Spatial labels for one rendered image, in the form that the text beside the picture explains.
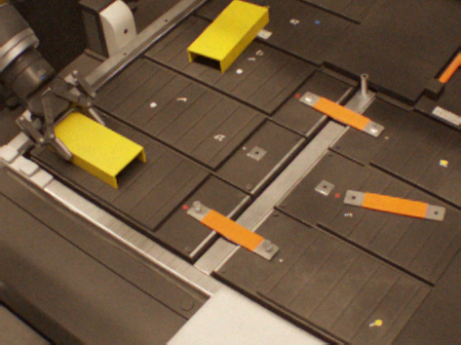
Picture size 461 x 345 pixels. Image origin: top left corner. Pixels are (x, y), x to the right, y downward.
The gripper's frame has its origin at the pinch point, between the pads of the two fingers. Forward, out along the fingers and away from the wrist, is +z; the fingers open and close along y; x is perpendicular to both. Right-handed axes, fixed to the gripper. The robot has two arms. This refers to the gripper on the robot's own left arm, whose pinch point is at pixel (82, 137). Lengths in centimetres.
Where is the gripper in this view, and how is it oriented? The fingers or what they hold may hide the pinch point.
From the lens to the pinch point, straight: 138.1
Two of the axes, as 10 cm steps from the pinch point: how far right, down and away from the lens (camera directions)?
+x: -4.4, 2.6, 8.6
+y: 6.1, -6.2, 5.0
